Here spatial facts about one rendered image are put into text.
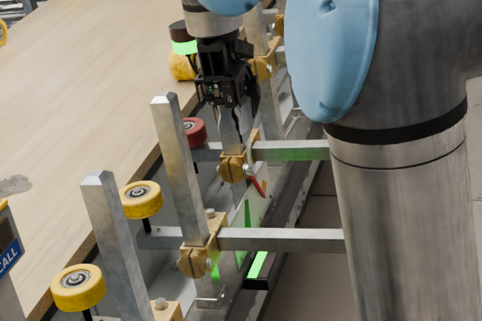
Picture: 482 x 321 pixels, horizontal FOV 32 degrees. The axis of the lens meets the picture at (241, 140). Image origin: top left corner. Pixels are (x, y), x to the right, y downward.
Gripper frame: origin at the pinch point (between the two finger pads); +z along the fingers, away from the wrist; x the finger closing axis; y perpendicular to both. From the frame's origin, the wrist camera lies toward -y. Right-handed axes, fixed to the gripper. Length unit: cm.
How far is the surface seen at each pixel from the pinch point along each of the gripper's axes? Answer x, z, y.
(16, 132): -59, 8, -19
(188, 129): -18.1, 8.0, -18.0
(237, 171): -6.7, 13.6, -10.7
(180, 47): -13.3, -11.8, -12.2
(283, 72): -25, 36, -109
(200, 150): -16.5, 12.8, -17.7
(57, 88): -61, 8, -42
